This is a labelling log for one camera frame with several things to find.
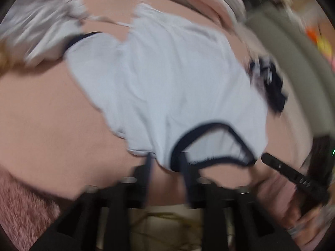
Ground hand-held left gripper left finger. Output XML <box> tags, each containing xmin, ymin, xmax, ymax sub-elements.
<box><xmin>34</xmin><ymin>153</ymin><xmax>155</xmax><ymax>251</ymax></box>

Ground orange carrot plush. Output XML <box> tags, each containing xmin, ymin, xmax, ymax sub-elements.
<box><xmin>306</xmin><ymin>26</ymin><xmax>322</xmax><ymax>40</ymax></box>

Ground gold wire frame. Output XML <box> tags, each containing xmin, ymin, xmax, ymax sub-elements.
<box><xmin>131</xmin><ymin>212</ymin><xmax>207</xmax><ymax>241</ymax></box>

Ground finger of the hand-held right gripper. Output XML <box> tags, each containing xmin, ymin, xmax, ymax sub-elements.
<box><xmin>262</xmin><ymin>153</ymin><xmax>300</xmax><ymax>185</ymax></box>

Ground stack of folded navy clothes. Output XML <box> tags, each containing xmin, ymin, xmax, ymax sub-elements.
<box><xmin>247</xmin><ymin>56</ymin><xmax>288</xmax><ymax>114</ymax></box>

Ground white shirt navy cuffs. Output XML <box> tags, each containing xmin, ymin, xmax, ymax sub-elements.
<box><xmin>0</xmin><ymin>0</ymin><xmax>88</xmax><ymax>67</ymax></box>

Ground yellow sponge plush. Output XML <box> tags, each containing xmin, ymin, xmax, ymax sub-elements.
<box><xmin>317</xmin><ymin>35</ymin><xmax>333</xmax><ymax>51</ymax></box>

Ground grey-green padded headboard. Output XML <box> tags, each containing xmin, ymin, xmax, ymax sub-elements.
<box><xmin>245</xmin><ymin>8</ymin><xmax>335</xmax><ymax>136</ymax></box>

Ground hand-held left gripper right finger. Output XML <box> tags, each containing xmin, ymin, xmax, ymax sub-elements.
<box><xmin>180</xmin><ymin>152</ymin><xmax>297</xmax><ymax>251</ymax></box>

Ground white t-shirt navy trim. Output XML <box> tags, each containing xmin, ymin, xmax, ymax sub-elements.
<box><xmin>65</xmin><ymin>4</ymin><xmax>269</xmax><ymax>173</ymax></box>

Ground person's right hand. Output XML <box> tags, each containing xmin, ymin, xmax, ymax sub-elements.
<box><xmin>284</xmin><ymin>204</ymin><xmax>335</xmax><ymax>246</ymax></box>

